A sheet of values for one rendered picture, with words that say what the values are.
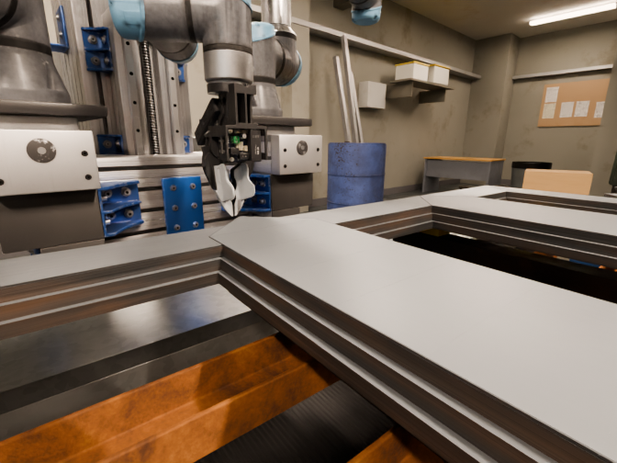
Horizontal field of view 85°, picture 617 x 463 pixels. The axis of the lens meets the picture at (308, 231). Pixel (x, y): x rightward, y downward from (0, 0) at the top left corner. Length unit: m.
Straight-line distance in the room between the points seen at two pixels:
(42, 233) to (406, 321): 0.57
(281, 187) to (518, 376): 0.70
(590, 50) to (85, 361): 9.31
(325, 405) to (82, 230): 0.50
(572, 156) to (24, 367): 9.13
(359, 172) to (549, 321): 3.35
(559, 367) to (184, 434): 0.31
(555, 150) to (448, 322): 9.03
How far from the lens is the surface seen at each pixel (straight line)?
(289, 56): 1.08
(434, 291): 0.31
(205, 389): 0.47
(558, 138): 9.26
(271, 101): 0.94
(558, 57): 9.48
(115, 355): 0.59
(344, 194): 3.64
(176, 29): 0.59
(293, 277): 0.32
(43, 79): 0.77
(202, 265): 0.41
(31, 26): 0.80
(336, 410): 0.64
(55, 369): 0.60
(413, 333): 0.24
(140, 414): 0.45
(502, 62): 9.22
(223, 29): 0.58
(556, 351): 0.27
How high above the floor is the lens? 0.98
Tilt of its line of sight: 15 degrees down
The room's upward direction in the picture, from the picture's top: straight up
